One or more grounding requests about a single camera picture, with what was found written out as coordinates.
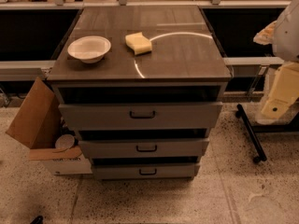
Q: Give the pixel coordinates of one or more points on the grey bottom drawer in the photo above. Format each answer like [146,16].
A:
[147,171]

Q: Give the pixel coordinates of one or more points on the black wheeled base bar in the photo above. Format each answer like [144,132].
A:
[241,114]

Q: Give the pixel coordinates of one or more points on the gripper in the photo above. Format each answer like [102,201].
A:
[287,36]

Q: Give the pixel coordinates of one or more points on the grey wooden drawer cabinet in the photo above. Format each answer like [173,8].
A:
[184,66]

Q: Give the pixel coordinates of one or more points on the white cup in box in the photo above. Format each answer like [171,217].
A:
[65,141]

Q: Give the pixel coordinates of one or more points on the yellow sponge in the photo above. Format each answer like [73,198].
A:
[138,43]

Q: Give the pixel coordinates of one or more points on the grey top drawer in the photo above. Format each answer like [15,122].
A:
[141,116]

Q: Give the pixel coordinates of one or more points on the grey drawer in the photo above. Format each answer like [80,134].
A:
[143,148]
[147,171]
[141,116]

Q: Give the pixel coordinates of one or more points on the metal frame rail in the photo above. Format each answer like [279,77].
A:
[24,70]

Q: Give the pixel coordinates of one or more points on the grey middle drawer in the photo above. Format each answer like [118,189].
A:
[143,148]

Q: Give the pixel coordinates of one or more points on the white bowl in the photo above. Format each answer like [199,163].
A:
[89,49]

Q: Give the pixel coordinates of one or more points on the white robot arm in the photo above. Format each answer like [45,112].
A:
[283,35]

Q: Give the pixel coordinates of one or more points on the brown cardboard box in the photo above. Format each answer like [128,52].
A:
[38,124]

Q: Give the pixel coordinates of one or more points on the black object on floor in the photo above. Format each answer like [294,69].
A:
[37,220]

